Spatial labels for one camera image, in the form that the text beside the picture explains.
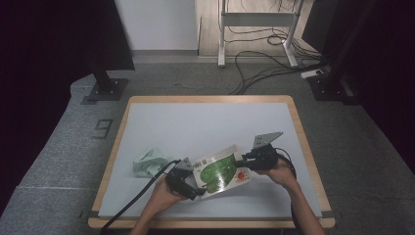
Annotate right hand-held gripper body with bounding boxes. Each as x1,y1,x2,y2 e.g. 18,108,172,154
246,131,285,171

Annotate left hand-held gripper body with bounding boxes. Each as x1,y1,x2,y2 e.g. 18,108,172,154
164,157,198,198

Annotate caterpillar picture book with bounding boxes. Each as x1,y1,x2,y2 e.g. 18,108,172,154
192,144,253,200

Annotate pale green cloth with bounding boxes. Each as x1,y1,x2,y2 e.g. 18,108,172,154
132,148,171,179

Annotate person's left hand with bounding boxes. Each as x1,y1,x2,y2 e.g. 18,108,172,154
150,175,190,214

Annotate person's right hand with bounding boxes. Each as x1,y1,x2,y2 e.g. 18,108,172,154
259,159,300,192

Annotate wooden table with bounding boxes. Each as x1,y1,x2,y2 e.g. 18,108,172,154
87,94,336,229

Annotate white power strip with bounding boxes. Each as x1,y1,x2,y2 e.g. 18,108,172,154
300,69,324,79

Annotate black metal stand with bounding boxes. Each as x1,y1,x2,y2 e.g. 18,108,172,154
307,0,360,106
87,55,130,102

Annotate black curtain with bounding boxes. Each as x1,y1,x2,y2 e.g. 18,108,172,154
0,0,136,214
301,0,415,174

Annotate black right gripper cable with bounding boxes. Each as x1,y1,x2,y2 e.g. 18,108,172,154
274,147,299,235

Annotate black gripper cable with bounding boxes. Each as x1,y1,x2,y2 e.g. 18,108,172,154
98,159,181,235
274,147,299,235

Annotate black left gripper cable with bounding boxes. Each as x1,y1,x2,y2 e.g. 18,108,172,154
98,159,181,235

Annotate bundle of black floor cables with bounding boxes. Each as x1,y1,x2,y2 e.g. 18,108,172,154
224,0,329,96

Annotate white desk frame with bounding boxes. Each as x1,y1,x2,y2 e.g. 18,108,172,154
217,0,306,69

